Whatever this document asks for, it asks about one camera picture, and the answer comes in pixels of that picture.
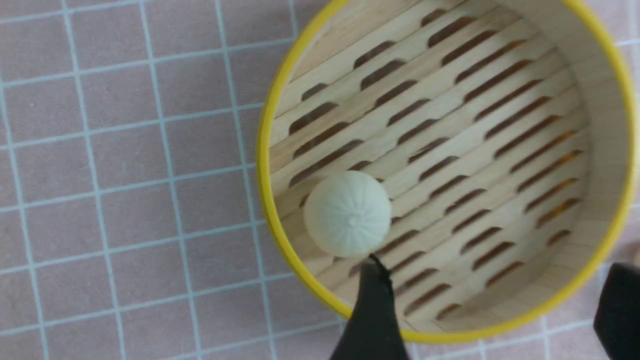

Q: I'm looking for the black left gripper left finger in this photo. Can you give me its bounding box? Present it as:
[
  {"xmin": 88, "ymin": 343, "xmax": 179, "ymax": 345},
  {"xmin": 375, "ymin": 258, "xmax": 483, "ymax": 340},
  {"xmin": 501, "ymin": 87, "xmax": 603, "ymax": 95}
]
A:
[{"xmin": 330, "ymin": 254, "xmax": 410, "ymax": 360}]

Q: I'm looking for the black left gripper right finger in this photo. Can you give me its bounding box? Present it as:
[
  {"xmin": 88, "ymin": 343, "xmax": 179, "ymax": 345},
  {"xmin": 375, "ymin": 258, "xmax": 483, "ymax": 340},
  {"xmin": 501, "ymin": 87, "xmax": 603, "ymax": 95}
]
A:
[{"xmin": 593, "ymin": 262, "xmax": 640, "ymax": 360}]

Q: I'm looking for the white bun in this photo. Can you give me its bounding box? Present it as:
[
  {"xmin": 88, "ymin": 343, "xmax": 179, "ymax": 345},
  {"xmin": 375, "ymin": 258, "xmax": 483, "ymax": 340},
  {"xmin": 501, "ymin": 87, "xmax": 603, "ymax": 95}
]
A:
[{"xmin": 302, "ymin": 170, "xmax": 393, "ymax": 258}]

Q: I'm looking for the yellow bamboo steamer tray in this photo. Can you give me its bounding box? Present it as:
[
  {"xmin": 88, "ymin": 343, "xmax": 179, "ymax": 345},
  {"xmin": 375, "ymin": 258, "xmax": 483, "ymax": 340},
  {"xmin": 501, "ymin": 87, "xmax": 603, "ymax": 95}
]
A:
[{"xmin": 256, "ymin": 0, "xmax": 639, "ymax": 343}]

